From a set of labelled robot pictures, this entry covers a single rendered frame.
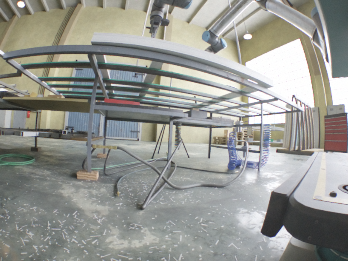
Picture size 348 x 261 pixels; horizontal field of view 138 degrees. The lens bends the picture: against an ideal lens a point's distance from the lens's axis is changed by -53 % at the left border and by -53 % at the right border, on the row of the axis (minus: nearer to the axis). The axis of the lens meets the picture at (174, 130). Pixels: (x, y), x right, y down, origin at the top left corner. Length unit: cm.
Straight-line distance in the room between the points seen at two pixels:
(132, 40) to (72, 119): 701
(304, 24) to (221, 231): 116
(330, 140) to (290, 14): 322
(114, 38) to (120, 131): 652
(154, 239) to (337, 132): 379
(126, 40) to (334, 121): 391
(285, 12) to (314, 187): 107
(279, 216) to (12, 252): 62
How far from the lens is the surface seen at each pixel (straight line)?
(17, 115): 976
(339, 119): 386
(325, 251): 24
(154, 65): 109
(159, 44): 90
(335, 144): 387
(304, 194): 15
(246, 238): 61
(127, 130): 724
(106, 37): 92
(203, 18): 1108
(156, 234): 58
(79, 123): 757
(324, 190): 18
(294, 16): 111
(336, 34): 54
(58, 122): 808
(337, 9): 46
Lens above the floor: 37
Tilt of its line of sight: 2 degrees up
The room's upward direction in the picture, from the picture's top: 3 degrees clockwise
